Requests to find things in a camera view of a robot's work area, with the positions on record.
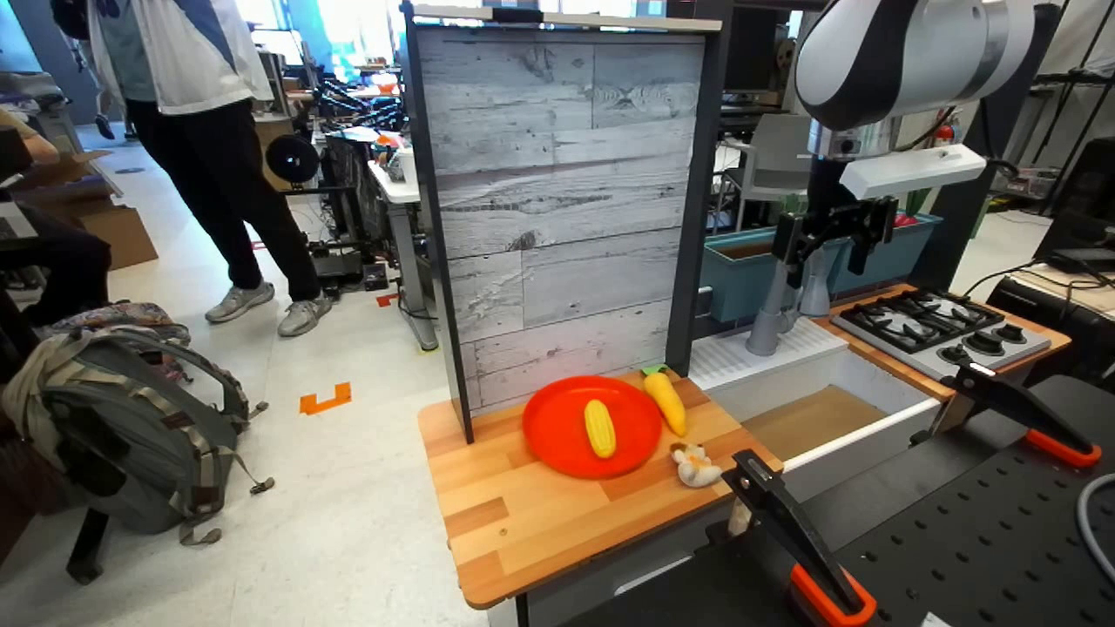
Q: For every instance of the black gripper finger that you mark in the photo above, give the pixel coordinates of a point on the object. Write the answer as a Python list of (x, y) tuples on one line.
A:
[(792, 250), (871, 238)]

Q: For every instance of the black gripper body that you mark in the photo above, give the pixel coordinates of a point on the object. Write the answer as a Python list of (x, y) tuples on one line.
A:
[(838, 216)]

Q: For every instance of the grey toy faucet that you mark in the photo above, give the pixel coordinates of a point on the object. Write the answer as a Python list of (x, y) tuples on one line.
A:
[(769, 325)]

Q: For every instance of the white toy garlic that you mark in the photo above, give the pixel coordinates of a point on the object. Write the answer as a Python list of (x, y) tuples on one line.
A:
[(694, 465)]

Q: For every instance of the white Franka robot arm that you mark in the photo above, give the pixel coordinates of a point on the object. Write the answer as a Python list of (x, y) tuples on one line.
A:
[(916, 58)]

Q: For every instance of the toy stove with black grates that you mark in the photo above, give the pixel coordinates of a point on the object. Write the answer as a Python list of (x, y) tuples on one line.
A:
[(940, 331)]

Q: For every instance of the white toy sink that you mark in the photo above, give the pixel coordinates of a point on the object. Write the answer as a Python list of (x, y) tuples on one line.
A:
[(813, 383)]

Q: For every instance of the yellow banana toy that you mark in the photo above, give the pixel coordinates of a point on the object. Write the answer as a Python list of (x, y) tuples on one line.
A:
[(668, 400)]

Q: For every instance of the orange plastic plate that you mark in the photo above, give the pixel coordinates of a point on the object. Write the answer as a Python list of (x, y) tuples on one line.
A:
[(557, 436)]

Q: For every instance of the light wooden counter board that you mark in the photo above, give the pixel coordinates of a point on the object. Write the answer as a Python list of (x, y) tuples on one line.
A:
[(543, 525)]

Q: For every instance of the red fire extinguisher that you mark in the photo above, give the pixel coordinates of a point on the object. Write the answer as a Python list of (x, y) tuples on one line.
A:
[(940, 126)]

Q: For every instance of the dark computer monitor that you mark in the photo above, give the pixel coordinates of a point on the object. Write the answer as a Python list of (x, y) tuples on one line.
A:
[(1086, 209)]

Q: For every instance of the grey wood-print backdrop panel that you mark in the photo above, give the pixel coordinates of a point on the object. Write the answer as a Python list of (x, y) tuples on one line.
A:
[(563, 209)]

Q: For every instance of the white work table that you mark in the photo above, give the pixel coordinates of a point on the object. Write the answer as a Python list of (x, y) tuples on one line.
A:
[(402, 222)]

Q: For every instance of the orange floor marker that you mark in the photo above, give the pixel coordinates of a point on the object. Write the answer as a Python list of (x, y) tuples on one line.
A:
[(325, 401)]

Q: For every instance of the black filament spool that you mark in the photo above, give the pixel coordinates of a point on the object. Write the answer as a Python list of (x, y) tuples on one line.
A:
[(290, 158)]

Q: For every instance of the person in black trousers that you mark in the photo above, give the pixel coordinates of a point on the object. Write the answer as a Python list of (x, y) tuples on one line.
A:
[(193, 152)]

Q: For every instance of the cardboard box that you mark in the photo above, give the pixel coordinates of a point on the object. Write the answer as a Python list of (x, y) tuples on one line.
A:
[(117, 232)]

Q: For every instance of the grey backpack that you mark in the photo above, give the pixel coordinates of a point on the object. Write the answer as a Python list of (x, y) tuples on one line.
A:
[(127, 418)]

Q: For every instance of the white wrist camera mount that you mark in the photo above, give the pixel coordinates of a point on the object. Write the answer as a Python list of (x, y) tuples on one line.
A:
[(910, 172)]

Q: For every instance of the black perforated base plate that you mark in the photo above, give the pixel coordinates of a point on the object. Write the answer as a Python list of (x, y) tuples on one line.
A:
[(988, 544)]

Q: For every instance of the black 3D printer frame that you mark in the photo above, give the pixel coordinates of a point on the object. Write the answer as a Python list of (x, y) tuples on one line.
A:
[(342, 250)]

